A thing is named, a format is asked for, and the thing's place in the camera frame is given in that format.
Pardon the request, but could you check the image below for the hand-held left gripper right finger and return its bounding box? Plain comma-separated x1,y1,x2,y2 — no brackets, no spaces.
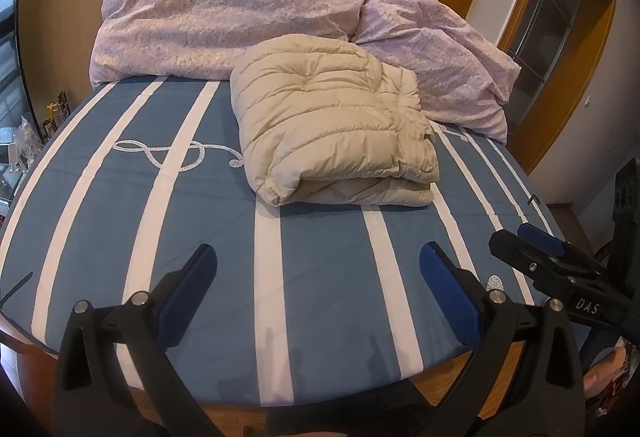
419,242,586,437

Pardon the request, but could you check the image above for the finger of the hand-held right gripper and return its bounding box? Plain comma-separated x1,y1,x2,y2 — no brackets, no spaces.
516,223,578,264
489,231,557,287

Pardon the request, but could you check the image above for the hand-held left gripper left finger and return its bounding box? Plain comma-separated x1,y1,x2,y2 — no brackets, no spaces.
52,243,226,437

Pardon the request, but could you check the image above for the cream quilted down jacket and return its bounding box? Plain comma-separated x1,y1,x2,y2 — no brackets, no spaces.
230,34,441,208

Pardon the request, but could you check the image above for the person's right hand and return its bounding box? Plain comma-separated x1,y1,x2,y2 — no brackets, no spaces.
582,346,628,400

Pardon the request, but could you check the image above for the dark chair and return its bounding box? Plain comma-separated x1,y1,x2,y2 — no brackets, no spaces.
592,161,640,268

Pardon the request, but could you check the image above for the blue white striped bed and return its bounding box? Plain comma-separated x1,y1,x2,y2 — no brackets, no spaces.
0,76,571,423

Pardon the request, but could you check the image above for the dark glass panel door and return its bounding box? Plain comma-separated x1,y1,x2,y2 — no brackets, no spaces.
505,0,588,128

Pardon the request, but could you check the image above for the clear plastic bag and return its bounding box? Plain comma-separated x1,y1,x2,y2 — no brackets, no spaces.
12,114,43,168

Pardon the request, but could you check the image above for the lilac floral duvet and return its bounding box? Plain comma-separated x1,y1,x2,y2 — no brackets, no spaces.
89,0,522,142

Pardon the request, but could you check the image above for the black curved television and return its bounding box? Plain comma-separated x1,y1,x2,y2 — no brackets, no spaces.
0,0,38,118

